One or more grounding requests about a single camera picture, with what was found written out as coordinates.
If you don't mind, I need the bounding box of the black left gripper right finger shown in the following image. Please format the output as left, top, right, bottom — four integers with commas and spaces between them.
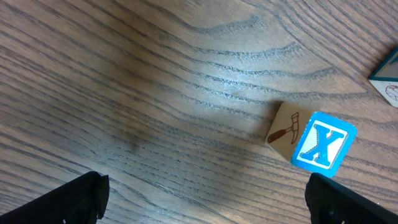
305, 172, 397, 224

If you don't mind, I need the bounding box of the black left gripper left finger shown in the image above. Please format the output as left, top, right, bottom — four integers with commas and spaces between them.
1, 171, 109, 224

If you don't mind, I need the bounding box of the blue X wooden block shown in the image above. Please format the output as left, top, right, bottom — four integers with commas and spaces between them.
265, 102, 358, 177

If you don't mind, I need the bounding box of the wooden block yellow side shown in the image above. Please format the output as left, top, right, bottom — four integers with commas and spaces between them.
368, 47, 397, 107

